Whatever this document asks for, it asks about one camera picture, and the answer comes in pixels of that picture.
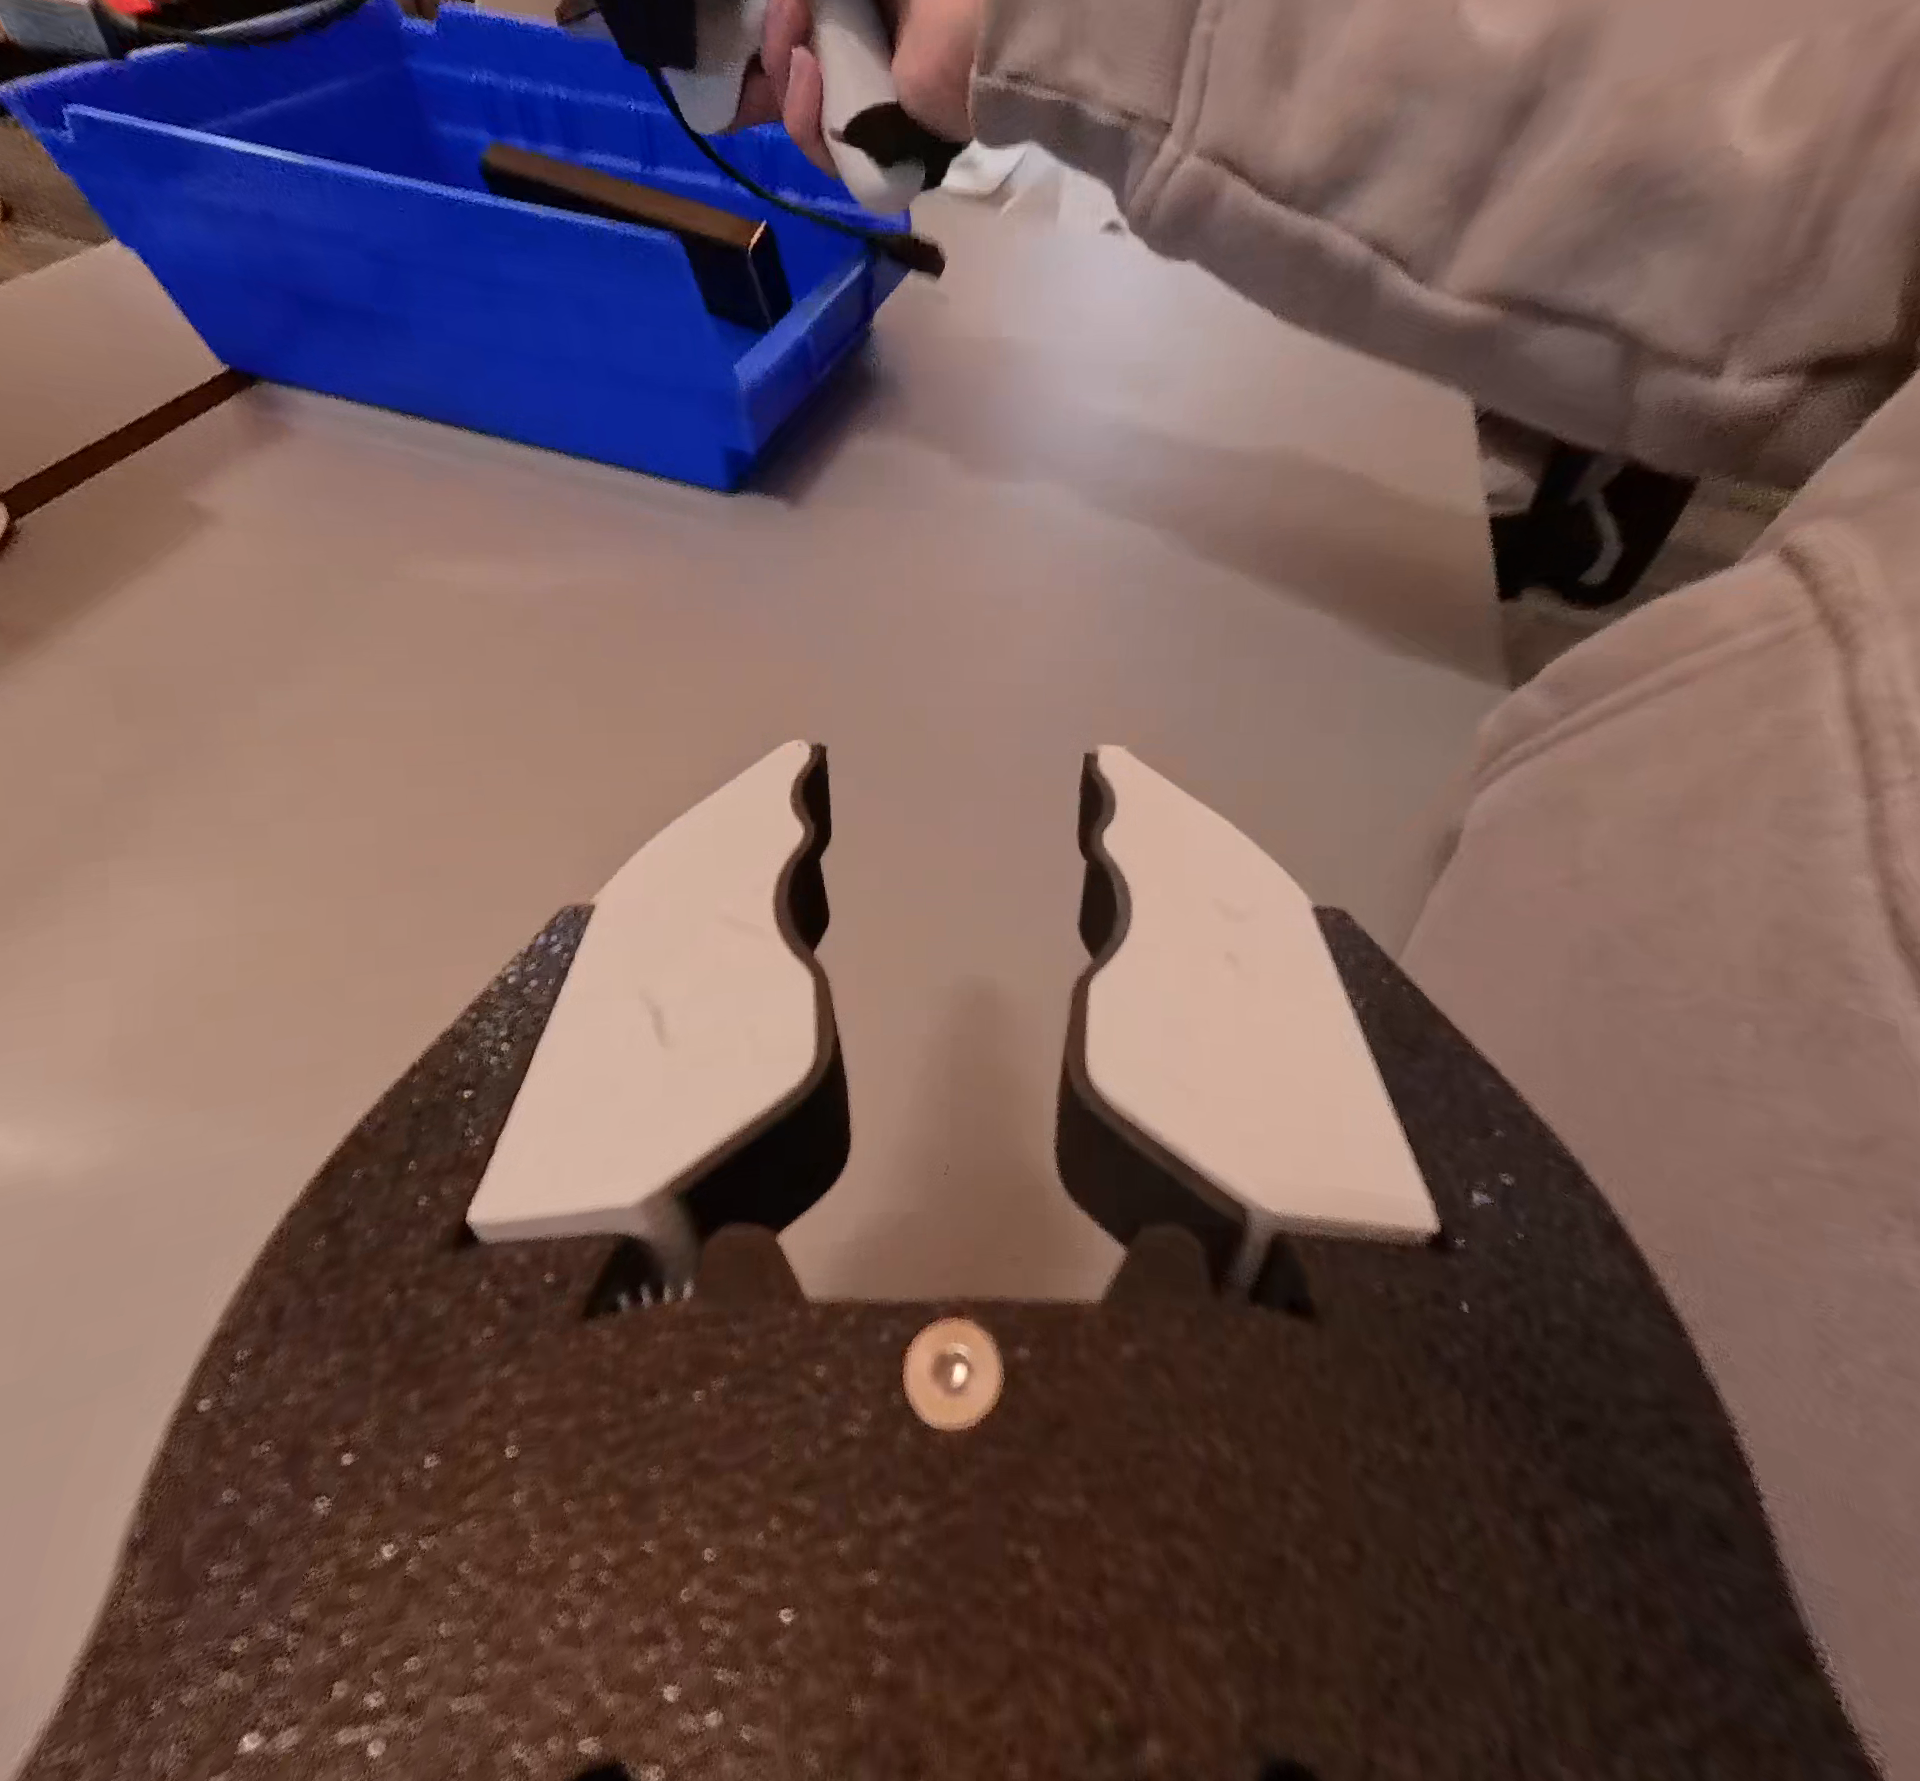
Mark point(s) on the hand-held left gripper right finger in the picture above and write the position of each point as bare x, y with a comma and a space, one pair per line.
1229, 1030

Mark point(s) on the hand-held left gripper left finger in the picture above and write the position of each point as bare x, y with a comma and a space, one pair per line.
675, 1016

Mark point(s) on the black port hub box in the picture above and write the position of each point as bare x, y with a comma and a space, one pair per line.
661, 223

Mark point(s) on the blue plastic bin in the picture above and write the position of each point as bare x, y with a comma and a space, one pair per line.
449, 311

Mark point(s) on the person's left forearm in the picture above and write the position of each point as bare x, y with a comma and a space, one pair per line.
1680, 985

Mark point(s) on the person's right forearm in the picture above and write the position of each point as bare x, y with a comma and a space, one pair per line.
1425, 131

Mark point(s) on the person's black shoe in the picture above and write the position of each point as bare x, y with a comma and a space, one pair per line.
1590, 536

